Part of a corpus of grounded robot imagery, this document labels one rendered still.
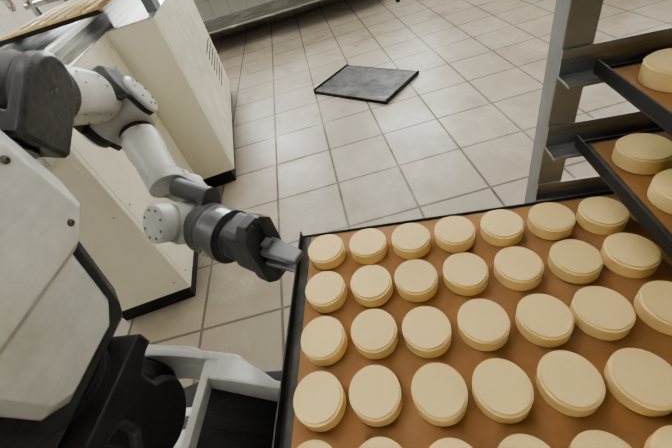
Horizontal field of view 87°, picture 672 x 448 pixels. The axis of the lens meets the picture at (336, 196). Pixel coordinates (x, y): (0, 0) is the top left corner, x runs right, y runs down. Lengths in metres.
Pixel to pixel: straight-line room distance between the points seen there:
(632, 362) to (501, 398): 0.12
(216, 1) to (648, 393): 4.69
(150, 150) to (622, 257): 0.71
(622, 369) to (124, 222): 1.18
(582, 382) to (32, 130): 0.58
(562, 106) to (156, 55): 1.51
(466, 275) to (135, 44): 1.54
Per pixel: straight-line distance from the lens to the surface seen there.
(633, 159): 0.47
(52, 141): 0.53
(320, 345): 0.42
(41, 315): 0.42
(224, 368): 0.59
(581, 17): 0.44
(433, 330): 0.40
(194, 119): 1.81
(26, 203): 0.41
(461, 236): 0.47
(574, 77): 0.45
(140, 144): 0.74
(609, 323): 0.44
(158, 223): 0.64
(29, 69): 0.51
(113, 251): 1.35
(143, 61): 1.74
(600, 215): 0.52
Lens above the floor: 1.06
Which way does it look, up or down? 40 degrees down
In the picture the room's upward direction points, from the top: 18 degrees counter-clockwise
